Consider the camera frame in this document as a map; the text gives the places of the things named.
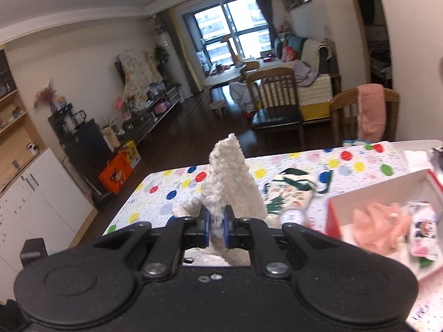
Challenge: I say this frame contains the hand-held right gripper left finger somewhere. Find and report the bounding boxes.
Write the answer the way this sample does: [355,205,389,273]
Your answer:
[92,209,212,281]

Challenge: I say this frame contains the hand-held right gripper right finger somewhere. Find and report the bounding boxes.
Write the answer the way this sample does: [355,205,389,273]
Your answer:
[222,205,344,281]

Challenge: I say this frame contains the fluffy white fleece cloth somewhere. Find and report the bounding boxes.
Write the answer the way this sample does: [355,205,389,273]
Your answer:
[171,132,268,267]

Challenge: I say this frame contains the pink soft cloth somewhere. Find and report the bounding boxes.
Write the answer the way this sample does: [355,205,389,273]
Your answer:
[352,202,413,254]

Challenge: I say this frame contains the red and white box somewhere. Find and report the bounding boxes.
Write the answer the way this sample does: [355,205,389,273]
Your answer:
[325,149,443,285]

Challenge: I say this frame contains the cartoon print packet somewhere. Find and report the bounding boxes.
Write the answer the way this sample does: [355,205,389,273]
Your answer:
[405,199,440,261]

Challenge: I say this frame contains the polka dot tablecloth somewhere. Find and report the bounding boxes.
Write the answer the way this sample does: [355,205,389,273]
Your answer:
[102,141,443,332]

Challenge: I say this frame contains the floral pouch with green trim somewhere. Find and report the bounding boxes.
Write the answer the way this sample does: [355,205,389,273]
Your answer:
[262,167,333,229]

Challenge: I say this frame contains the orange cardboard box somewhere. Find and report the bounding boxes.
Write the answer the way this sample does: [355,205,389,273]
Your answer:
[98,152,134,194]

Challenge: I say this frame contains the yellow cardboard box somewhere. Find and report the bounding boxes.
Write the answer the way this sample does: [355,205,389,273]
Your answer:
[119,140,142,172]

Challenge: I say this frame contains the low television cabinet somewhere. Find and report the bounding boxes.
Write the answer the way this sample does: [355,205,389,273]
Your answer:
[117,84,182,142]

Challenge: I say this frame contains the wooden chair with dark seat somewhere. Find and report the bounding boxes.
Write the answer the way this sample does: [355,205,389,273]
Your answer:
[242,67,305,149]

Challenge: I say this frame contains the grey cloth bundle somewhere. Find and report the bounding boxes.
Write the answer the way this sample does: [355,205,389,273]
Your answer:
[229,81,257,111]

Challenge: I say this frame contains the black cabinet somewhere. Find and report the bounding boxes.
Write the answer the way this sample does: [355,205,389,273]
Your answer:
[48,103,113,194]

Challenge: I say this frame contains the white coffee table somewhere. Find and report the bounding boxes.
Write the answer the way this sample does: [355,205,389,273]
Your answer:
[203,61,260,89]

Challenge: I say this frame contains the sofa with cream cover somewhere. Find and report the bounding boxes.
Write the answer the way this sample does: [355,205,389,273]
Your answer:
[275,34,342,120]

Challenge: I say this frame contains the white cupboard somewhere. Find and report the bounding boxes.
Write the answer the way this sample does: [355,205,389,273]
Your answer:
[0,147,94,281]

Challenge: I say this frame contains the cream printed blanket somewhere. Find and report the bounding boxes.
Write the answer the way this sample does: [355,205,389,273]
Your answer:
[115,47,163,110]

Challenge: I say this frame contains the white tower air conditioner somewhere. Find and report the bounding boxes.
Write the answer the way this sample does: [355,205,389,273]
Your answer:
[157,31,181,87]

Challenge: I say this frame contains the dark block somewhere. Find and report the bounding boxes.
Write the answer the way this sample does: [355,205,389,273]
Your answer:
[20,237,48,267]

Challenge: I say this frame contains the green potted plant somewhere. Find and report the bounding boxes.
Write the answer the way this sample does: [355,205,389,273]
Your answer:
[153,45,170,73]

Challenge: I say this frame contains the wooden stand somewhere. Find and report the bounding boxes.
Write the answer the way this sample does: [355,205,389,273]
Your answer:
[221,34,239,65]

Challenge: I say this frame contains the grey curtain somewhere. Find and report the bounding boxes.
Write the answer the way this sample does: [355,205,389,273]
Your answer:
[162,8,195,92]
[249,0,278,42]

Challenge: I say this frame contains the pink towel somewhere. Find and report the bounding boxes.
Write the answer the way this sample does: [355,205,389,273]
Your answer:
[356,83,388,142]

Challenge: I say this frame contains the red cushion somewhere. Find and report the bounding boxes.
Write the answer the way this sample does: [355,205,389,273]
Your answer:
[282,45,298,64]

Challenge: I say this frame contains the large window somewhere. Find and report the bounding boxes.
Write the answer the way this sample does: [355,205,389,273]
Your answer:
[181,0,278,73]

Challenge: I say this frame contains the vase of dried flowers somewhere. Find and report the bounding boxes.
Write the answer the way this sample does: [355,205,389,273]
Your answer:
[34,81,58,113]

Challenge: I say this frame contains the wooden wall shelf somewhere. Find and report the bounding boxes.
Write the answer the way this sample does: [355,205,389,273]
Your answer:
[0,45,46,188]

